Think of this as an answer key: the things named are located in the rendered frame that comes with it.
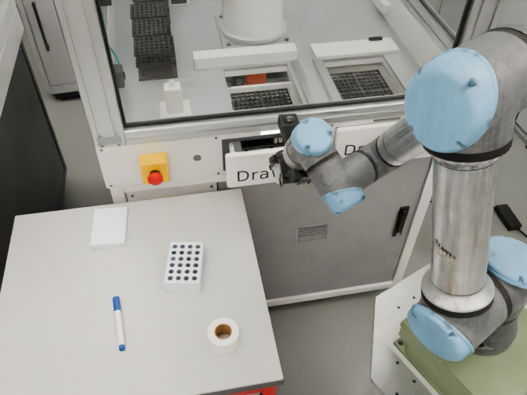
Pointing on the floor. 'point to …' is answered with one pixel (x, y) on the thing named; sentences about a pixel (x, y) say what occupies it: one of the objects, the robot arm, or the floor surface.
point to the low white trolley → (134, 304)
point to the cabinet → (321, 231)
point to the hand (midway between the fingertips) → (284, 164)
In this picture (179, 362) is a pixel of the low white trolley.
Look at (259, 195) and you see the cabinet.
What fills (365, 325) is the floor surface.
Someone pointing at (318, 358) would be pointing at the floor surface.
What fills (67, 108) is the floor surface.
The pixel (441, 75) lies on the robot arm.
